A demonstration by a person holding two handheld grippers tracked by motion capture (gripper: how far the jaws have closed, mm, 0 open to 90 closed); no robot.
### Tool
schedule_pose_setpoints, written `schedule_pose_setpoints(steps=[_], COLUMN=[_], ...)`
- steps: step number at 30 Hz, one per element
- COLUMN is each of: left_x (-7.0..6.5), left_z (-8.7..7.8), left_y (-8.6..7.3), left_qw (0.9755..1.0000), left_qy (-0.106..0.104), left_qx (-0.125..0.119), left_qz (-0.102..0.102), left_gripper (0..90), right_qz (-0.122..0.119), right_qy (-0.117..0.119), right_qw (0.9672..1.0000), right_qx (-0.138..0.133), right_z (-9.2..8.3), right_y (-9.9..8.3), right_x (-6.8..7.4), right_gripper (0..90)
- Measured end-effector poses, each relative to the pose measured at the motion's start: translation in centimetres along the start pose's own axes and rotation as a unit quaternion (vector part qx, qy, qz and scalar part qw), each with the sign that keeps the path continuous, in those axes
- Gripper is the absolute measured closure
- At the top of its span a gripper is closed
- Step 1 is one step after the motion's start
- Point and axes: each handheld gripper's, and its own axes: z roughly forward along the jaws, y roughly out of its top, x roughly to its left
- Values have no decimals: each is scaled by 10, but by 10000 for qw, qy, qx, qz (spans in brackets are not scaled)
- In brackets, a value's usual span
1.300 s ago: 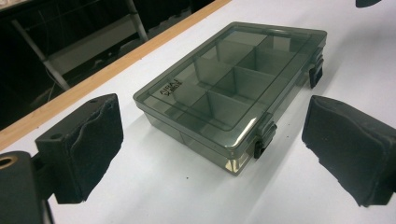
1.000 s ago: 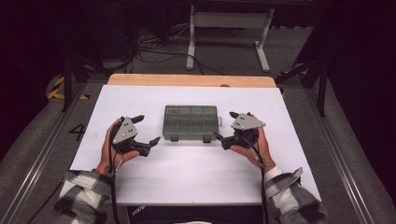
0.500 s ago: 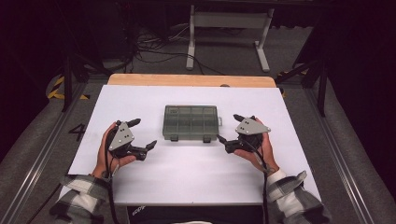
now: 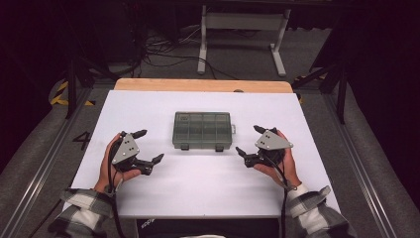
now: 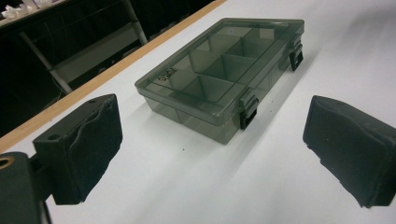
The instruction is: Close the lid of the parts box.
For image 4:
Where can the wooden table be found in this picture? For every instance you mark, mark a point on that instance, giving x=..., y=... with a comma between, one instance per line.
x=198, y=85

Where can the yellow black floor tape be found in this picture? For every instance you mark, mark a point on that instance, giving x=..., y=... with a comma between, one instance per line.
x=61, y=94

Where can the white metal stand frame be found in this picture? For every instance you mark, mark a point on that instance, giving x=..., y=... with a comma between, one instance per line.
x=242, y=21

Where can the person's right hand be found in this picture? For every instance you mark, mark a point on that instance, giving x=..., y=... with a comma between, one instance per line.
x=289, y=168

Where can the grey plastic compartment box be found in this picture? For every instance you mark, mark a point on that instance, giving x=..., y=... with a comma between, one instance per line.
x=202, y=130

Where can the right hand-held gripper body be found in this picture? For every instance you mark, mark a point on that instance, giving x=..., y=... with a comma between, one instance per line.
x=272, y=142

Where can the person's left hand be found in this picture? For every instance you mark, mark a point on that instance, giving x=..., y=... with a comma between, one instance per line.
x=104, y=175

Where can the black panel with white print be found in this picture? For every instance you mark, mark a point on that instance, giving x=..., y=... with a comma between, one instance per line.
x=208, y=227

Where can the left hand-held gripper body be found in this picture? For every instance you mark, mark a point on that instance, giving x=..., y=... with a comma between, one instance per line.
x=126, y=150

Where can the white table cover board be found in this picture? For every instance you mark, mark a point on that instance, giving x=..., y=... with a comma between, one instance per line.
x=138, y=109

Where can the metal floor rail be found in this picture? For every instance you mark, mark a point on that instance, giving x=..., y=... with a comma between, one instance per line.
x=360, y=172
x=43, y=172

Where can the black tripod stand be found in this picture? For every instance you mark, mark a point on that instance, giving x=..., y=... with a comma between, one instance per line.
x=341, y=89
x=72, y=86

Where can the person's white clothing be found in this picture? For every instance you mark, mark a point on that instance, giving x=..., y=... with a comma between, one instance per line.
x=201, y=236

